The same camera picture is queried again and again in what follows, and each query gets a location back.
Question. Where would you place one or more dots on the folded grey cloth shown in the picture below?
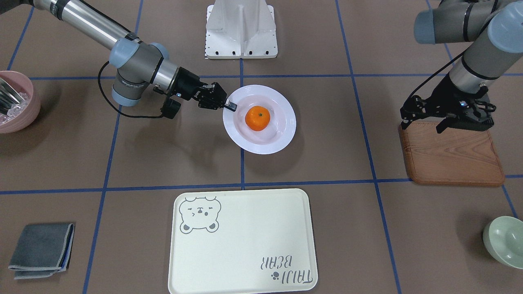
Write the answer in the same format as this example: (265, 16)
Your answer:
(42, 250)

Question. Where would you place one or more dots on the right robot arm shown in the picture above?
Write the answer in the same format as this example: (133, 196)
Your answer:
(138, 64)

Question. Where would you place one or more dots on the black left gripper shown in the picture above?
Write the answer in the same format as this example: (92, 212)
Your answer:
(446, 92)

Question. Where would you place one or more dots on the pink bowl with utensils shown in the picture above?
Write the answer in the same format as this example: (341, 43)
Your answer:
(20, 104)

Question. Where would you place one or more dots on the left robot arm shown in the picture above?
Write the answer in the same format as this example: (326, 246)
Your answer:
(494, 31)

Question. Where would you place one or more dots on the green ceramic bowl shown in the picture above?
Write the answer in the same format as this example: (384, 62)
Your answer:
(503, 239)

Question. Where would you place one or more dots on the white round plate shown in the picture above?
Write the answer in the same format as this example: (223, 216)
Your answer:
(276, 135)

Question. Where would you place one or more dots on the cream bear serving tray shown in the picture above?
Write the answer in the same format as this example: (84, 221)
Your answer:
(242, 242)

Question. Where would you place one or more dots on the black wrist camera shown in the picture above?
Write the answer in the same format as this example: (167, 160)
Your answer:
(170, 108)

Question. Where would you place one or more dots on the orange fruit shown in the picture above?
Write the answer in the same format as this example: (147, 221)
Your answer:
(257, 118)

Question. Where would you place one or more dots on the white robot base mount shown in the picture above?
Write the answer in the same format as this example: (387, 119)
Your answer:
(240, 29)

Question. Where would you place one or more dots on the wooden cutting board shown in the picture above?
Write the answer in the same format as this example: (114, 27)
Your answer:
(454, 157)

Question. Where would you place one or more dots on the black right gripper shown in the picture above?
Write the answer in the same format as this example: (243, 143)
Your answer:
(188, 85)

